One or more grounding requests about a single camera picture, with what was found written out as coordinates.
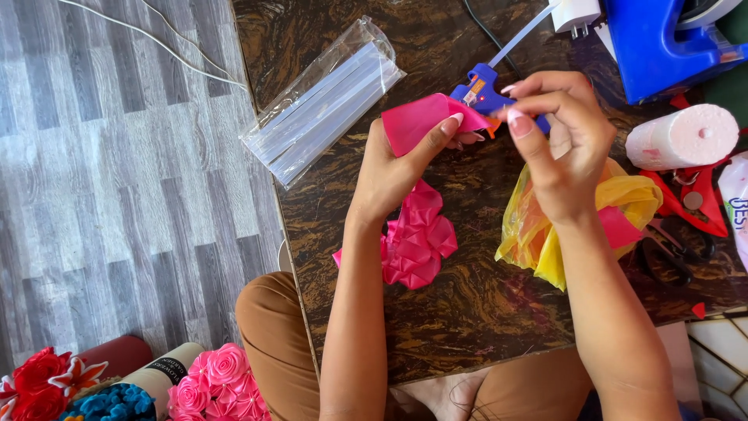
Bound person's right hand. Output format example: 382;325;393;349
500;71;618;228

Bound person's left hand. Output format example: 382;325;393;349
347;112;487;228

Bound pink ribbon piece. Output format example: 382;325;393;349
381;92;495;158

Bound pile of folded pink petals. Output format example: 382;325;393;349
332;178;459;291

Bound pink ribbon scrap in bag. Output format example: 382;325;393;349
596;205;645;250

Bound yellow plastic bag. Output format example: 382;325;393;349
495;157;665;292

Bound clear bag of glue sticks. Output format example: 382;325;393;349
238;14;408;191

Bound white foam roll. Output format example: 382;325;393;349
625;103;741;172

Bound blue hot glue gun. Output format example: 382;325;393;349
449;62;552;140

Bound blue tape dispenser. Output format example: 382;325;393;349
603;0;748;106

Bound clear glue stick in gun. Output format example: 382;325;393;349
487;3;560;69

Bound black scissors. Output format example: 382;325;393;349
634;216;717;288

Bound red ribbon strip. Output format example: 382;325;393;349
639;157;732;239

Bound white charger plug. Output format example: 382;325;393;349
549;0;603;41

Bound white plastic packet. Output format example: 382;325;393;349
717;151;748;273

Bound dark green cloth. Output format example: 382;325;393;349
701;12;748;131

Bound person's left leg brown trousers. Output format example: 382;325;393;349
235;271;323;421

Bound person's leg brown trousers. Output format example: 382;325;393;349
467;344;595;421
235;271;323;421

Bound person's bare foot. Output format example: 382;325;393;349
388;366;493;421

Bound person's right leg brown trousers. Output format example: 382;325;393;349
467;344;595;421

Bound pink ribbon rose bouquet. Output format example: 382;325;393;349
166;342;273;421

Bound cream bouquet wrap black band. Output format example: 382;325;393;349
116;342;206;421

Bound dark red bouquet wrap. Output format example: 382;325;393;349
75;334;154;382

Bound blue flower bouquet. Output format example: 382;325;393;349
58;383;157;421

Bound red ribbon flower bouquet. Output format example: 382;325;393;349
0;346;110;421

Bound metal key ring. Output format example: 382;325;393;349
672;168;706;212

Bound black glue gun cable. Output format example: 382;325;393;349
462;0;525;80

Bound white cable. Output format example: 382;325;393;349
57;0;250;92

